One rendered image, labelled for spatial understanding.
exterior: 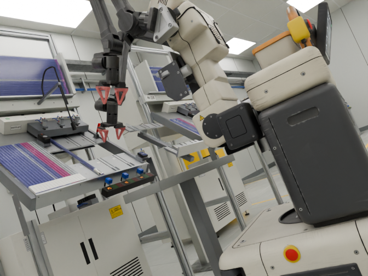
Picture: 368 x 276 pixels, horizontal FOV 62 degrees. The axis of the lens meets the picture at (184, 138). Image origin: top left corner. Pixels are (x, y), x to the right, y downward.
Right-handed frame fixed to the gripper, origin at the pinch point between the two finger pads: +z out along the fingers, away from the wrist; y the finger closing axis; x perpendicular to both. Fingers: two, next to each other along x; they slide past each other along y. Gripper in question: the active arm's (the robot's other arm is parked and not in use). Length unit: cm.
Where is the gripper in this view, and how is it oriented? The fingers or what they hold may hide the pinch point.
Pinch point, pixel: (111, 139)
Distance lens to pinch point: 170.9
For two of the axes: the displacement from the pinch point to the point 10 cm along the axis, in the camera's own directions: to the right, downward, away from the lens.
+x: 8.0, 2.1, -5.6
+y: -5.9, 1.5, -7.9
